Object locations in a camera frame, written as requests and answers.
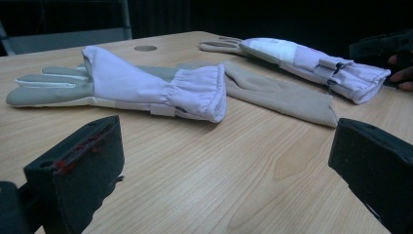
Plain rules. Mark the round grey table grommet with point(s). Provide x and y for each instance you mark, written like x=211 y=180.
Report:
x=145 y=48

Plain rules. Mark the lavender and white ski glove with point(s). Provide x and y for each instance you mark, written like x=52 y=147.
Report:
x=123 y=81
x=308 y=58

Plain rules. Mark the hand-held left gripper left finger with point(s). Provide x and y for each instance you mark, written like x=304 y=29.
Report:
x=81 y=172

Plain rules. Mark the beige knit glove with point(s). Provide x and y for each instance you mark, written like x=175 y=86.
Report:
x=220 y=45
x=276 y=94

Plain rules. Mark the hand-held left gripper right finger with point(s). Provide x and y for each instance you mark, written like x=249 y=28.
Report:
x=376 y=169

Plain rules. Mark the white metal desk frame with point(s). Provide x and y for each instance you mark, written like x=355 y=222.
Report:
x=65 y=39

